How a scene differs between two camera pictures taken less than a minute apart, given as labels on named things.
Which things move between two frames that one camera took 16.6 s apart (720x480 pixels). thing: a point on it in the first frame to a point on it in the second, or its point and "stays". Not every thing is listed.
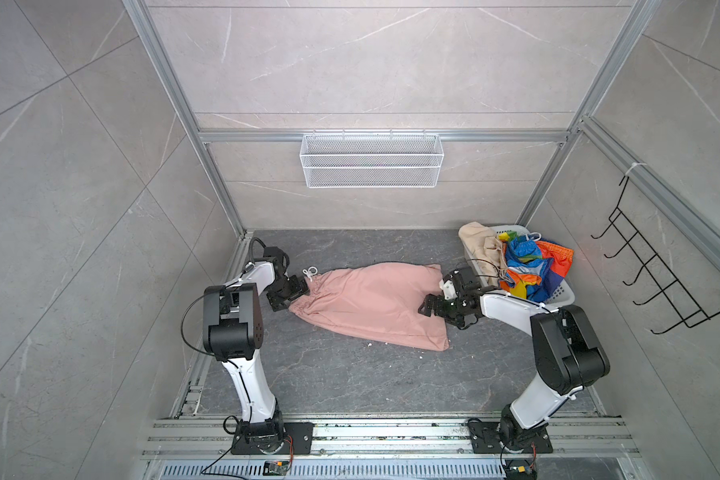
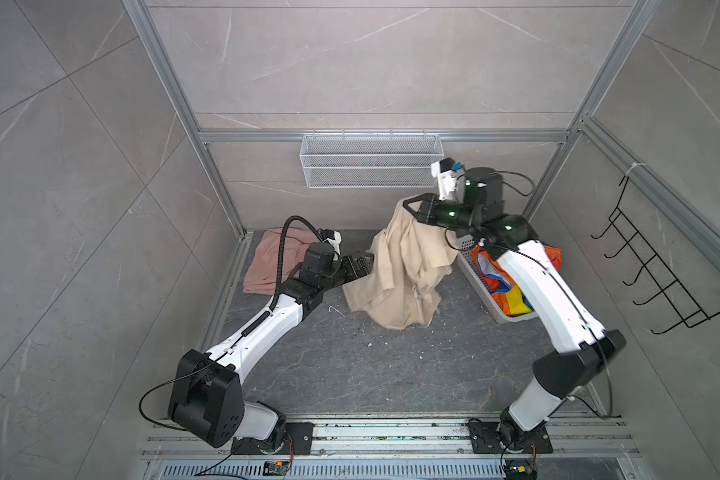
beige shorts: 487,250 to 411,260
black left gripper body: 287,291 to 347,271
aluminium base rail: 397,449 stays
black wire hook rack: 660,275 stays
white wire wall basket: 372,161 stays
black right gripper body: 451,310 to 448,213
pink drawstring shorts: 377,301 to 262,273
